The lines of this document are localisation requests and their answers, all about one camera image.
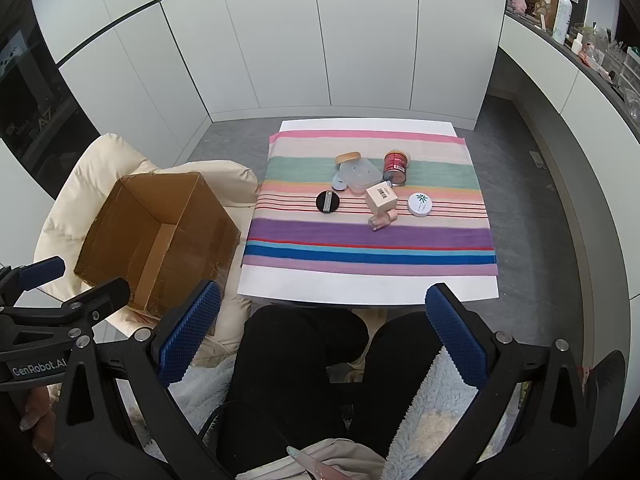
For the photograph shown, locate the pale flat stick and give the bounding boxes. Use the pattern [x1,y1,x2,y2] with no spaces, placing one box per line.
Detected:
[286,446,346,480]

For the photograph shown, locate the brown printed shelf carton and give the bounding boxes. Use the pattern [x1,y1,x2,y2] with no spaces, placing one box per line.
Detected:
[525,0,561,31]

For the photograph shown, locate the brown cardboard box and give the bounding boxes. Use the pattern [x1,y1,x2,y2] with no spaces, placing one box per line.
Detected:
[74,172,242,337]

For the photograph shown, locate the black round compact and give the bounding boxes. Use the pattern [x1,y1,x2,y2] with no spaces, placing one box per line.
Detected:
[316,190,342,214]

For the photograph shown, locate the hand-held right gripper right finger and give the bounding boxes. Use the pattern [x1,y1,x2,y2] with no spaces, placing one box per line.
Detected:
[425,283,590,480]

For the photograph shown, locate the white cabinet counter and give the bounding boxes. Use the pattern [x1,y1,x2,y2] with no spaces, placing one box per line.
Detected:
[487,7,640,311]

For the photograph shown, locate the striped colourful cloth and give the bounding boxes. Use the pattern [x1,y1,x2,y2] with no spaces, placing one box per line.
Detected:
[242,130,500,278]

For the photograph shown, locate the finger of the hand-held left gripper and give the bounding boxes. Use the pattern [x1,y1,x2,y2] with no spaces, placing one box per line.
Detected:
[0,277,132,337]
[0,256,66,306]

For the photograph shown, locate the black glass oven panel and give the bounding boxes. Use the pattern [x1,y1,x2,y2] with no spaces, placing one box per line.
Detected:
[0,0,101,201]

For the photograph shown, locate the translucent square plastic container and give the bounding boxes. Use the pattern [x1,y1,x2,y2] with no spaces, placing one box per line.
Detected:
[338,158,385,195]

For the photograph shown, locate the person's left hand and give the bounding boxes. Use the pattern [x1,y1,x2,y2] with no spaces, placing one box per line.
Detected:
[17,385,63,466]

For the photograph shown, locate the cream padded armchair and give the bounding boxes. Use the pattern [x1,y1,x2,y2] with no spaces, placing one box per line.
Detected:
[34,133,261,361]

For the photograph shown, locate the grey fluffy blanket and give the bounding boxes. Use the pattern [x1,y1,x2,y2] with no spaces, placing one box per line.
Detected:
[125,345,521,480]

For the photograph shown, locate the white table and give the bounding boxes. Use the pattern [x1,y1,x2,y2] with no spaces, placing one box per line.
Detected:
[236,119,501,307]

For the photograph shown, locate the beige cloth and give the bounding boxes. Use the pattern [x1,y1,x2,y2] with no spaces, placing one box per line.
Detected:
[235,437,387,480]

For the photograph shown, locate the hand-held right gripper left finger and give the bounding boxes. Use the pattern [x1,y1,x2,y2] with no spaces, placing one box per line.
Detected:
[52,280,236,480]

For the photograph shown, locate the white round tin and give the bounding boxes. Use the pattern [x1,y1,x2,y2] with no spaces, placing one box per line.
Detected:
[406,192,433,218]

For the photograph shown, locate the red metal can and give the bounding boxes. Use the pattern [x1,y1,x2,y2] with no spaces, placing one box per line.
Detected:
[383,149,408,187]

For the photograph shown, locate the tall white bottle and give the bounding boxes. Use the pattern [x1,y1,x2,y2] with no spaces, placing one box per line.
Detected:
[551,0,573,45]

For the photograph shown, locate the small beige carton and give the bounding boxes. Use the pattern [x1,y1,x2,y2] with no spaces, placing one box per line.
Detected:
[365,183,399,213]

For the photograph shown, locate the person's black pants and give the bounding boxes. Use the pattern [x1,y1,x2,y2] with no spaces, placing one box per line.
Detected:
[216,305,446,478]

